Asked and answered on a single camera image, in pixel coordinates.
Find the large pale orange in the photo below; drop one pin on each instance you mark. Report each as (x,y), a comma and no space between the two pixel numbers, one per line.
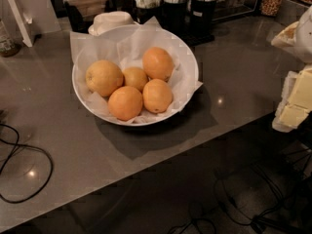
(104,77)

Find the white bowl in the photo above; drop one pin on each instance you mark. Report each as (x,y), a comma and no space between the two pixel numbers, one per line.
(188,62)

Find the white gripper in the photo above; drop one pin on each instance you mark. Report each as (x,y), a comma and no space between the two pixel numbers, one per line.
(304,39)

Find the orange back right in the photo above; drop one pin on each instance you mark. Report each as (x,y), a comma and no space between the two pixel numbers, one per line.
(158,64)

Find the black cup with straws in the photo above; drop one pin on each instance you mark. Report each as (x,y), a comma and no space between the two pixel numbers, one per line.
(201,17)

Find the small orange centre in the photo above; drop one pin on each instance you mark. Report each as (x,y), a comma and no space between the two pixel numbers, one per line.
(135,77)

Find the orange front left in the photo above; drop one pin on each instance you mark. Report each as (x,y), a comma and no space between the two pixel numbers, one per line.
(125,103)

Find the bottle at left edge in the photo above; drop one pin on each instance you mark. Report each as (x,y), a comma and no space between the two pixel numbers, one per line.
(8,47)

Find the black cup with packets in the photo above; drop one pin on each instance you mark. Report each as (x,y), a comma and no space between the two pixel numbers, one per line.
(174,12)

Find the white stand board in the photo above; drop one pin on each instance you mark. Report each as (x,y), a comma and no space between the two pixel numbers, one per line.
(23,23)

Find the orange front right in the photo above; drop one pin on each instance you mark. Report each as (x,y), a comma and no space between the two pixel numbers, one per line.
(157,96)

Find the white stacked bowls behind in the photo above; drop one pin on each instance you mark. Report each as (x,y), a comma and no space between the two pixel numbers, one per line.
(106,21)

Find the black cup with napkins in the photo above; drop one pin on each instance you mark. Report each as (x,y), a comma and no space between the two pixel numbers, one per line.
(146,9)

